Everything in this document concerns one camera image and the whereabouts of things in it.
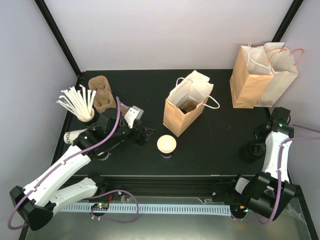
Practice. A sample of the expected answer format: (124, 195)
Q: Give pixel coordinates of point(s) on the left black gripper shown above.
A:
(142, 139)

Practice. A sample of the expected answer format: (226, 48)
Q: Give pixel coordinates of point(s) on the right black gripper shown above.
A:
(257, 129)

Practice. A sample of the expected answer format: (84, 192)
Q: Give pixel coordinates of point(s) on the white paper coffee cup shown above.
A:
(166, 145)

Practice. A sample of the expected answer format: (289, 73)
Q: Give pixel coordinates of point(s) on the kraft paper bag white handles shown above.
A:
(196, 86)

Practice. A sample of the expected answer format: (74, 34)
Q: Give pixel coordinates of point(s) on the brown pulp cup carrier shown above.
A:
(188, 106)

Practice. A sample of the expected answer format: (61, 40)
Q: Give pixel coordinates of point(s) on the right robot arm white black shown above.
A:
(270, 190)

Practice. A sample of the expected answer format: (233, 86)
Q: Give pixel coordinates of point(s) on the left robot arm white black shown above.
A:
(40, 200)

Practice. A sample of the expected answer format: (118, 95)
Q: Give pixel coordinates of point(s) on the stack of black cup lids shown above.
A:
(252, 151)

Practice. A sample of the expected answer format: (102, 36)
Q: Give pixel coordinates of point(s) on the stacked brown pulp cup carriers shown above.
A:
(103, 98)

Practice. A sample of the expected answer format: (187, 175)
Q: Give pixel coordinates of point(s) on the tall kraft paper bag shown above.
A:
(251, 75)

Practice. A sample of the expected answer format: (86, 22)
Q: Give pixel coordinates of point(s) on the cup holding white straws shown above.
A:
(78, 102)

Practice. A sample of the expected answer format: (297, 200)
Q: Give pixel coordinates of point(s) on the stack of white paper cups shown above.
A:
(70, 136)

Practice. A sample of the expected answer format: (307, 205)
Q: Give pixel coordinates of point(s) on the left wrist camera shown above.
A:
(133, 113)

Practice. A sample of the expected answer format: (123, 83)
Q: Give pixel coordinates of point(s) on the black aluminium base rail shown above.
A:
(216, 188)

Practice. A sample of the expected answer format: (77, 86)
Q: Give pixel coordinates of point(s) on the white paper bag orange handles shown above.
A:
(284, 67)

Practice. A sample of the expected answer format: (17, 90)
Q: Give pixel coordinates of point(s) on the light blue slotted cable duct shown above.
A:
(131, 208)

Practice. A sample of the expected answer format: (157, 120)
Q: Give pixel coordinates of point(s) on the right black frame post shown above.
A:
(286, 21)

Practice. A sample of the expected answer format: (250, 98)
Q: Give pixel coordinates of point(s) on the black frame post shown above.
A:
(286, 21)
(42, 6)

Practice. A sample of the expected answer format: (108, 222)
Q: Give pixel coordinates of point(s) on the left black frame post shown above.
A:
(42, 6)

